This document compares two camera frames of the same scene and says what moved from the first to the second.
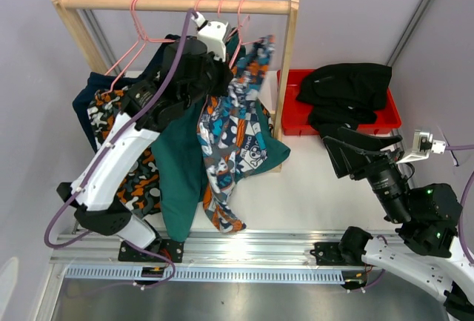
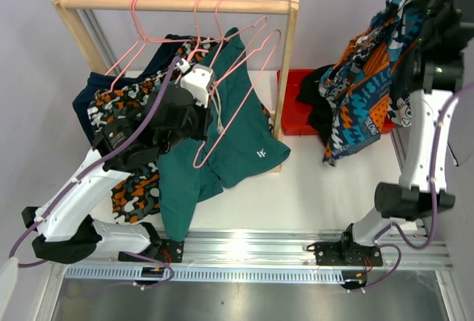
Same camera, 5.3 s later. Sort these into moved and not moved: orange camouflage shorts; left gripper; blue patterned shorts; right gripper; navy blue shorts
Moved: left gripper; right gripper; blue patterned shorts
Not moved: navy blue shorts; orange camouflage shorts
